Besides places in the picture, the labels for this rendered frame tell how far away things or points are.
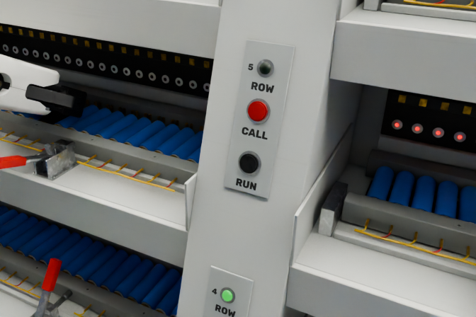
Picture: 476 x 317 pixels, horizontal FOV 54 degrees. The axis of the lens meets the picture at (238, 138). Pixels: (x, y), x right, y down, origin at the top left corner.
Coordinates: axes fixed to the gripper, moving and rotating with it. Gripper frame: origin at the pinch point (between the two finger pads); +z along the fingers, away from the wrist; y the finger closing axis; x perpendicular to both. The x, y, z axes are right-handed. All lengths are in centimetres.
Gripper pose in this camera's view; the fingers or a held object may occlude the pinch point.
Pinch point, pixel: (58, 99)
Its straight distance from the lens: 59.0
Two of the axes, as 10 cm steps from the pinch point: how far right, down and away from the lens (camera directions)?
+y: -9.1, -2.1, 3.6
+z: 3.5, 1.0, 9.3
